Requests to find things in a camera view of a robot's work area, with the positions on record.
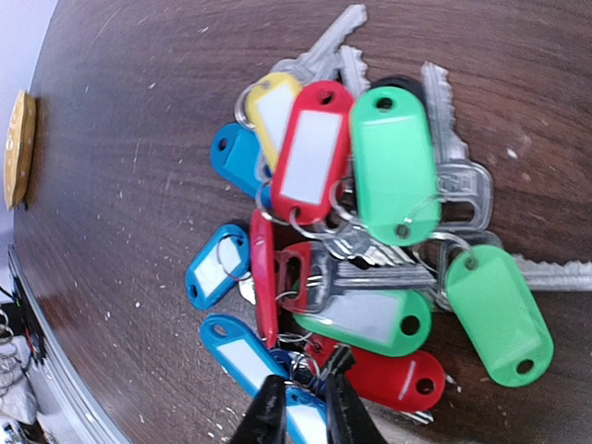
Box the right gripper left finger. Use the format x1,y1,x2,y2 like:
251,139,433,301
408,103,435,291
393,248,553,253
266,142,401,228
229,375,287,444

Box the yellow dotted plate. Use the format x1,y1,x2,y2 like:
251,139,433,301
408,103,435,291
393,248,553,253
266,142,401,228
4,90,37,211

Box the pile of tagged keys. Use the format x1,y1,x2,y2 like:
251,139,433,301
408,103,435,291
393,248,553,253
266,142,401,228
184,4,591,443

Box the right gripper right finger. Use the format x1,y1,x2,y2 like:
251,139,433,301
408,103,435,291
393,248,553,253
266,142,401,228
319,344,387,444

